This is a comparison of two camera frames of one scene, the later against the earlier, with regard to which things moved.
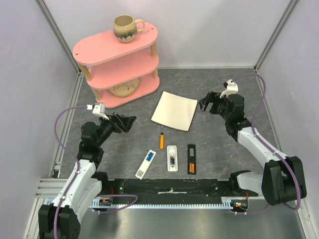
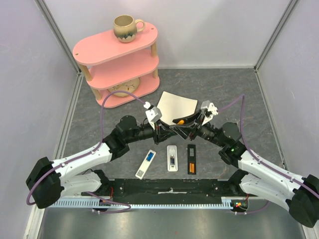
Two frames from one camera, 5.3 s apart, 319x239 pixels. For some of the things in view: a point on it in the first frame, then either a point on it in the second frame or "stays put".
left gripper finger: x=126 y=122 -> x=181 y=131
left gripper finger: x=118 y=117 -> x=184 y=121
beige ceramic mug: x=125 y=28 stays put
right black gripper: x=213 y=102 -> x=195 y=131
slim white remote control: x=145 y=164 stays put
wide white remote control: x=172 y=158 stays put
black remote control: x=191 y=159 stays put
